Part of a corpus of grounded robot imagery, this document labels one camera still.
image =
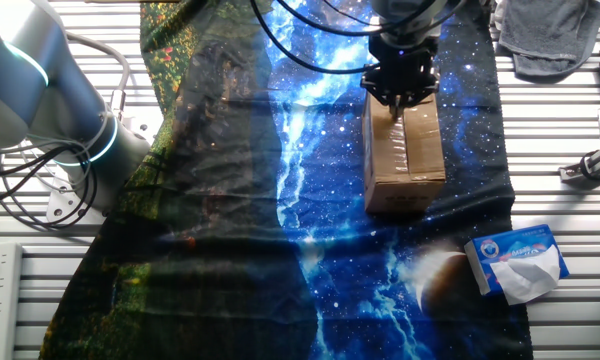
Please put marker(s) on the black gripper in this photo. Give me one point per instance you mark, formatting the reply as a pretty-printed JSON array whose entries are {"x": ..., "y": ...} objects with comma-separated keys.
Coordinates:
[{"x": 402, "y": 67}]

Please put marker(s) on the blue galaxy print cloth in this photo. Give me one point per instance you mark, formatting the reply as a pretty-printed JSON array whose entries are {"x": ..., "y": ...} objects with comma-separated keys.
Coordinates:
[{"x": 330, "y": 280}]

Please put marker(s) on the grey towel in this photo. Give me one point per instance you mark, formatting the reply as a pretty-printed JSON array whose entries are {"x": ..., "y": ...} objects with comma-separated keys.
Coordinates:
[{"x": 545, "y": 30}]

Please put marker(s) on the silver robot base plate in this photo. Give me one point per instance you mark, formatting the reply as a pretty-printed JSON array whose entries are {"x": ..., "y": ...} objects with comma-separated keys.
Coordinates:
[{"x": 60, "y": 210}]

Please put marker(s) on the blue tissue pack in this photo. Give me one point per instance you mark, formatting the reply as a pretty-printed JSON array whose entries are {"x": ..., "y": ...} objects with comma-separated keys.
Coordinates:
[{"x": 525, "y": 245}]

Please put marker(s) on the white power strip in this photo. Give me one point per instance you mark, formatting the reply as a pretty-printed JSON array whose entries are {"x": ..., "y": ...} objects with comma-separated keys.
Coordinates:
[{"x": 0, "y": 300}]

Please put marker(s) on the brown cardboard box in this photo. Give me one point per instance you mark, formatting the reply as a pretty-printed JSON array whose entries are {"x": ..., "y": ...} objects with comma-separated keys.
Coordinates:
[{"x": 405, "y": 160}]

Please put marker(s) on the dark forest print cloth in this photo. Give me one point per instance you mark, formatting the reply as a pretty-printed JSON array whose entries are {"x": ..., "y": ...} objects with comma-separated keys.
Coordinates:
[{"x": 180, "y": 280}]

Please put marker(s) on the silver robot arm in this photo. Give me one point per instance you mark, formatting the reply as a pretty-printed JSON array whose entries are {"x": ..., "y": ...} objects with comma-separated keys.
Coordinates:
[{"x": 40, "y": 110}]

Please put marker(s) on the metal camera mount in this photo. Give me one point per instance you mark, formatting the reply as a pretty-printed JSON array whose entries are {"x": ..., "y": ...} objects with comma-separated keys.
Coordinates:
[{"x": 595, "y": 165}]

